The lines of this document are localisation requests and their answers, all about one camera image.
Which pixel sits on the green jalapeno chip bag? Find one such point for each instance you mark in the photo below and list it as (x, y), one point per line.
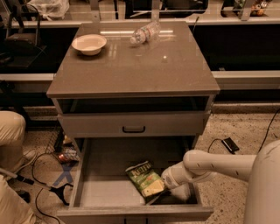
(140, 173)

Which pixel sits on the closed grey top drawer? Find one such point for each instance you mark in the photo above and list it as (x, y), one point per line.
(134, 124)

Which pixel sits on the clear plastic water bottle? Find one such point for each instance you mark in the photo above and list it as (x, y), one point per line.
(146, 33)

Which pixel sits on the black chair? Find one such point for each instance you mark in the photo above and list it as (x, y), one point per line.
(21, 47)

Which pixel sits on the wire basket with items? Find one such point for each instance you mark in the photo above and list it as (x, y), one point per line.
(61, 147)

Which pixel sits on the white paper bowl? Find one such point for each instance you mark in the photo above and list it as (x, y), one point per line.
(90, 44)

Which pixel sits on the black power adapter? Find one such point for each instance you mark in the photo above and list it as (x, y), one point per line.
(230, 145)

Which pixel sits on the black grabber tool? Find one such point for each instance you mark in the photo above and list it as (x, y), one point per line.
(59, 191)

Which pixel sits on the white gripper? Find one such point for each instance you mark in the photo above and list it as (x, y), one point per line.
(170, 178)

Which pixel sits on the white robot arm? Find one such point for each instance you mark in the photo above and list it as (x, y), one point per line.
(261, 171)

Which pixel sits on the open grey middle drawer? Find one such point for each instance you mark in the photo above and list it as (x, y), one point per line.
(103, 193)

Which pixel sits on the person's beige trouser leg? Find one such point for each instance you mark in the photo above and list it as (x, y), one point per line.
(13, 209)

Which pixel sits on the grey drawer cabinet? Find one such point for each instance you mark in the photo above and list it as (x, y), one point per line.
(168, 74)

